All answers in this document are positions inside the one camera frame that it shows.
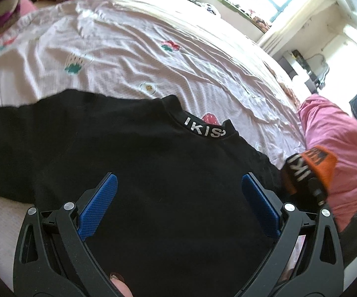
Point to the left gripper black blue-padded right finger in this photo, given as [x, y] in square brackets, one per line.
[306, 259]

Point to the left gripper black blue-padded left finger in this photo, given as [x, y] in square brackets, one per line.
[52, 258]

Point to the black sweater with orange cuffs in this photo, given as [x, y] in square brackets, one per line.
[179, 224]

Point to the operator hand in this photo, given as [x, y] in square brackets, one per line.
[118, 281]

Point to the pink crumpled duvet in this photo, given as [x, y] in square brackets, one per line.
[326, 125]

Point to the grey side desk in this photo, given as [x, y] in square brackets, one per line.
[311, 72]

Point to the white window curtain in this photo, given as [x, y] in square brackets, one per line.
[289, 22]

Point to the pink strawberry print bedsheet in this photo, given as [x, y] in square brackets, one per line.
[144, 49]

